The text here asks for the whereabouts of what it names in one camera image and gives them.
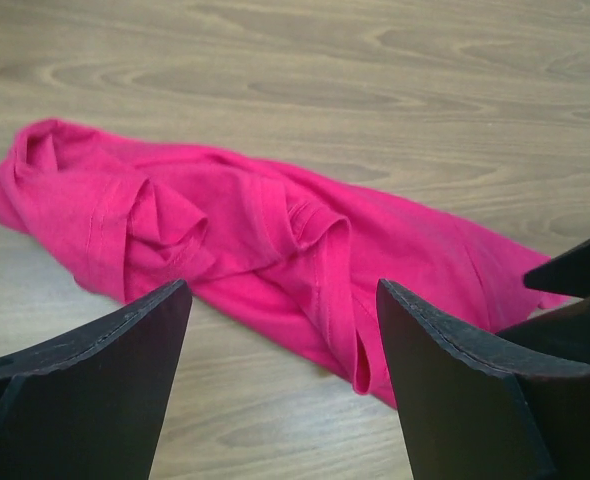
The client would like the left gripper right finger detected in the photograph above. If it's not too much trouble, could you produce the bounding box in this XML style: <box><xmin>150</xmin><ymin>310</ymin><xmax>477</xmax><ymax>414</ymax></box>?
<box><xmin>377</xmin><ymin>280</ymin><xmax>590</xmax><ymax>479</ymax></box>

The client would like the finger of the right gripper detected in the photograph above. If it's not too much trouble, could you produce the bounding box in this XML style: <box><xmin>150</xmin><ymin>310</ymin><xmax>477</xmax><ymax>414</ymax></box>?
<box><xmin>523</xmin><ymin>239</ymin><xmax>590</xmax><ymax>298</ymax></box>

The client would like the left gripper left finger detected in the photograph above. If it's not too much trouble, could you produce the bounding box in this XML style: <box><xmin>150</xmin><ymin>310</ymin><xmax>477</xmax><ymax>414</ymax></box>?
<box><xmin>0</xmin><ymin>280</ymin><xmax>192</xmax><ymax>479</ymax></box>

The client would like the pink t-shirt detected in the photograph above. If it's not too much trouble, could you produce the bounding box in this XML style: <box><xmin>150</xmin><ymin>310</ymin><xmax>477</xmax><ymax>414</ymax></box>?
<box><xmin>0</xmin><ymin>119</ymin><xmax>564</xmax><ymax>405</ymax></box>

